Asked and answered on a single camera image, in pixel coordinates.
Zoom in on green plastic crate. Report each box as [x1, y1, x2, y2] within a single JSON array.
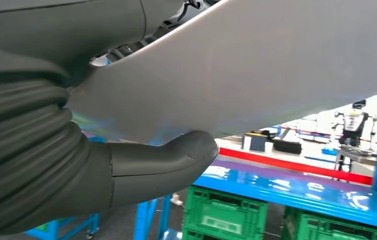
[[280, 205, 377, 240], [181, 184, 270, 240]]

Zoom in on blue wheeled cart frame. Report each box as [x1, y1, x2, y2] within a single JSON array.
[[23, 212, 101, 240]]

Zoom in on red barrier belt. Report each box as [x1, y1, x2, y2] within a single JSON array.
[[218, 147, 377, 193]]

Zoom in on black zip case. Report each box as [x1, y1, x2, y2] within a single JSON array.
[[272, 139, 303, 156]]

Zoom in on stainless steel table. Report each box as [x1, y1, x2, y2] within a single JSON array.
[[333, 145, 377, 173]]

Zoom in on white black humanoid robot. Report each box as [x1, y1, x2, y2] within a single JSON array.
[[331, 99, 377, 147]]

